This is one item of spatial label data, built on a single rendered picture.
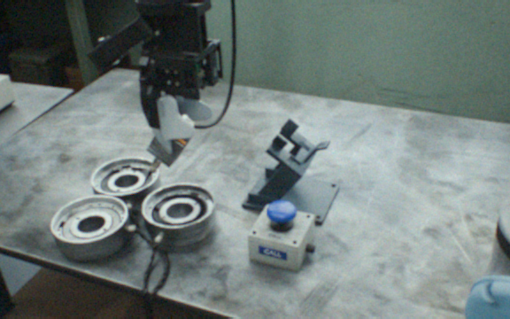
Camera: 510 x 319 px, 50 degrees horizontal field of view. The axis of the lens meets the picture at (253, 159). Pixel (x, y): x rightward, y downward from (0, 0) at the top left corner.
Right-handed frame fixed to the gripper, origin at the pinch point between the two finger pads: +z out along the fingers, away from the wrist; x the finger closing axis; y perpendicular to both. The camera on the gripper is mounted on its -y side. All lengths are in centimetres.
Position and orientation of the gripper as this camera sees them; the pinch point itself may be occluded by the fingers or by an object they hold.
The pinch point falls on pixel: (171, 138)
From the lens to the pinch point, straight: 76.8
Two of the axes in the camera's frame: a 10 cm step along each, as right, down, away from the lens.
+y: 9.3, 1.7, -3.4
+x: 3.8, -5.1, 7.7
